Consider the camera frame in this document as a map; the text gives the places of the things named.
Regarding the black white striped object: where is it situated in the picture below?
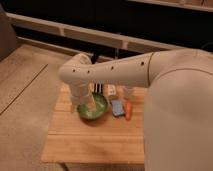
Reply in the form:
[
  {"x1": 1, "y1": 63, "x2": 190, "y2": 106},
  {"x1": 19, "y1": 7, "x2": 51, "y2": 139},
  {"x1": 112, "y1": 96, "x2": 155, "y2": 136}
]
[{"x1": 94, "y1": 84, "x2": 103, "y2": 93}]

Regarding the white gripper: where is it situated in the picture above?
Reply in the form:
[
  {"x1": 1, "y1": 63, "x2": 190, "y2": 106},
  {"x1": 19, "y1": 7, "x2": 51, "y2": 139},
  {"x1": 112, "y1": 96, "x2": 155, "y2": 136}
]
[{"x1": 70, "y1": 87, "x2": 97, "y2": 113}]

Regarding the orange carrot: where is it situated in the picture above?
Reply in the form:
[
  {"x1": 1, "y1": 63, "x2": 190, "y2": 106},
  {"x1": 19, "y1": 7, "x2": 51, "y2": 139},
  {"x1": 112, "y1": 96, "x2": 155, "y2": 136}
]
[{"x1": 125, "y1": 101, "x2": 132, "y2": 121}]

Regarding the green bowl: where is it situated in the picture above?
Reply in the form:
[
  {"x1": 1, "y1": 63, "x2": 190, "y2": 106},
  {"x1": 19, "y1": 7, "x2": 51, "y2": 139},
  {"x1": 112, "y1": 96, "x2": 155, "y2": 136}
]
[{"x1": 77, "y1": 93, "x2": 108, "y2": 120}]

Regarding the blue eraser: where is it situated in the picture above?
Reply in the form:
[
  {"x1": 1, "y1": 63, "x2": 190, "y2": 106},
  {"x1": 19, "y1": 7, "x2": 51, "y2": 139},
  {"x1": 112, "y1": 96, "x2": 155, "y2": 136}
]
[{"x1": 111, "y1": 99, "x2": 124, "y2": 117}]

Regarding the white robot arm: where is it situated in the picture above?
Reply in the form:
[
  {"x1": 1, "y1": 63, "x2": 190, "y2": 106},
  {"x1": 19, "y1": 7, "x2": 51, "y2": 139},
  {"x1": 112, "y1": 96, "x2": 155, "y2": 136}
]
[{"x1": 59, "y1": 49, "x2": 213, "y2": 171}]

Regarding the white small box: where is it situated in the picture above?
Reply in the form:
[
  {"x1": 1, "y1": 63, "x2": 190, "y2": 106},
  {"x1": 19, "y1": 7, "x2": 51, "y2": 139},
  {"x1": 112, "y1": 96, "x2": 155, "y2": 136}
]
[{"x1": 107, "y1": 85, "x2": 117, "y2": 96}]

